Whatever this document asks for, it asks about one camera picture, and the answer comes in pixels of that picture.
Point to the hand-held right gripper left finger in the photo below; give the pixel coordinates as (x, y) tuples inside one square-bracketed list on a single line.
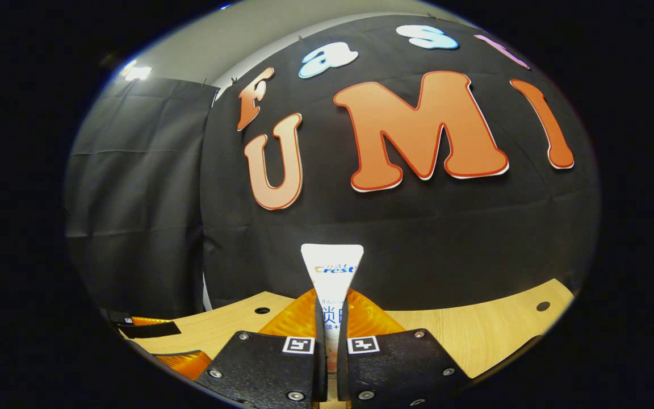
[(319, 369)]

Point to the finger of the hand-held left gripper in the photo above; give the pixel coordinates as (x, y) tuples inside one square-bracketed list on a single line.
[(191, 363), (151, 329)]

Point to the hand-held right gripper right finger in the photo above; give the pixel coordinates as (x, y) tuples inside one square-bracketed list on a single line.
[(344, 369)]

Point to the white toothpaste tube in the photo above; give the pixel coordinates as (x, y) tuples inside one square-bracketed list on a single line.
[(332, 258)]

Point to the plain black cloth panel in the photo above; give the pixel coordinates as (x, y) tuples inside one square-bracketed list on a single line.
[(134, 199)]

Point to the black backdrop cloth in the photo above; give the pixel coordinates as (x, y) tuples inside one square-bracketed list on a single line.
[(418, 238)]

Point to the ceiling light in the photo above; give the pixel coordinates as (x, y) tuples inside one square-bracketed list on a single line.
[(137, 72)]

